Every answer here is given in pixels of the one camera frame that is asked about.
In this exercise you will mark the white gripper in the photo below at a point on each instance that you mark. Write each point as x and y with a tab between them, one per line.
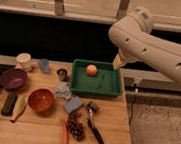
122	58

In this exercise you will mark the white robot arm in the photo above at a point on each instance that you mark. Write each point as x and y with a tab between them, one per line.
132	36

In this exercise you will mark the red bowl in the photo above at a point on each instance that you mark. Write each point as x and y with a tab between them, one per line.
41	100

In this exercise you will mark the purple bowl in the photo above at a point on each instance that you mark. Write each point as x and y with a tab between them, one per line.
13	78

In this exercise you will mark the orange ball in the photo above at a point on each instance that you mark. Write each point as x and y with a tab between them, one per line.
91	70

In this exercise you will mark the green plastic tray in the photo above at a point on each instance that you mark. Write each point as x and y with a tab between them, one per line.
105	83

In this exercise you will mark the small metal can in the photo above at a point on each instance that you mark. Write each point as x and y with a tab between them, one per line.
62	74

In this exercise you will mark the crumpled grey cloth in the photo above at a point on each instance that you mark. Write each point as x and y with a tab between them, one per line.
62	91

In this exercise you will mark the blue translucent cup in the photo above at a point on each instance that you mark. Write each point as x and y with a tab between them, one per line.
44	65

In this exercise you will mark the dark grape bunch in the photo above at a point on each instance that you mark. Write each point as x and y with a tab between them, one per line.
75	127

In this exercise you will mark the white cup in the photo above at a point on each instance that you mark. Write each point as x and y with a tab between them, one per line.
24	60

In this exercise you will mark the yellow banana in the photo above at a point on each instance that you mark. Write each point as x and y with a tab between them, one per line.
19	107

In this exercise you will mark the black handled utensil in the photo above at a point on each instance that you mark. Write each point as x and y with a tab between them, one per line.
92	126

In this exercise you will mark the orange handled tool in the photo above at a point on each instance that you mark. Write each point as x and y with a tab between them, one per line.
64	133

